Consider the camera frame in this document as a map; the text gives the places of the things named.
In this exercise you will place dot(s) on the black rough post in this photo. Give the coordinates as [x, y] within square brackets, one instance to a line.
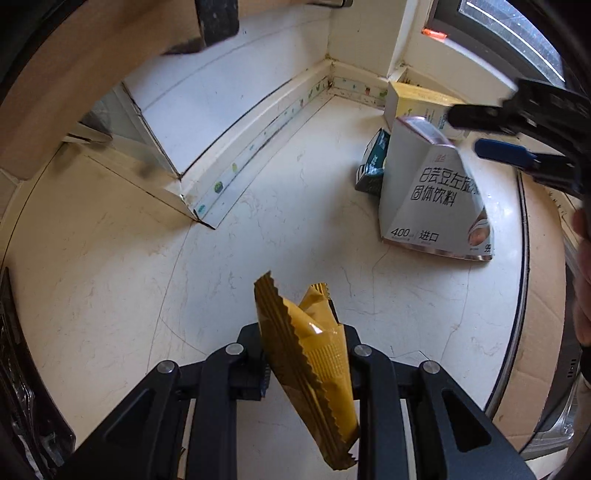
[214, 21]

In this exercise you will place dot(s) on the black rubber strip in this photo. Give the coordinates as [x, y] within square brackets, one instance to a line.
[525, 258]

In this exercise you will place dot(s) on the yellow and white carton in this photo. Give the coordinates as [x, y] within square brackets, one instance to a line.
[415, 104]

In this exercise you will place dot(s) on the black plastic bag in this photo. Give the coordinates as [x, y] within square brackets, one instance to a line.
[27, 406]

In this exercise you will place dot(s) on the stainless steel sink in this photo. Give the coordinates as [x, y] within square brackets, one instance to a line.
[558, 406]

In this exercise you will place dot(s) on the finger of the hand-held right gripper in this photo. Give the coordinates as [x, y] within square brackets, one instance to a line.
[501, 150]
[475, 115]

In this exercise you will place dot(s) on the cardboard sheet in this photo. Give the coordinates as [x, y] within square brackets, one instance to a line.
[540, 332]

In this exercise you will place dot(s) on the person's right forearm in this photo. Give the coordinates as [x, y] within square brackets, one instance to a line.
[584, 314]

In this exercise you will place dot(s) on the small orange object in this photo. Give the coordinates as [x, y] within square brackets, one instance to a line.
[434, 33]

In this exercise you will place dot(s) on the yellow snack packet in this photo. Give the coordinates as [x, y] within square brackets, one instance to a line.
[314, 369]

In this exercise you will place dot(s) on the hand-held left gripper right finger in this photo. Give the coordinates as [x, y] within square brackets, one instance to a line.
[369, 369]

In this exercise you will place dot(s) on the person's right hand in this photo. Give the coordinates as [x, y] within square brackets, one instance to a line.
[582, 221]

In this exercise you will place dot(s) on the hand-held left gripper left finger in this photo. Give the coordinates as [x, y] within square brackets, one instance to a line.
[249, 357]

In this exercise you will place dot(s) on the dark green small box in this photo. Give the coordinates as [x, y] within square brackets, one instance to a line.
[371, 170]

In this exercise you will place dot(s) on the white pouch with Chinese text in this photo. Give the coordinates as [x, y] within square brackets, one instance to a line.
[429, 198]

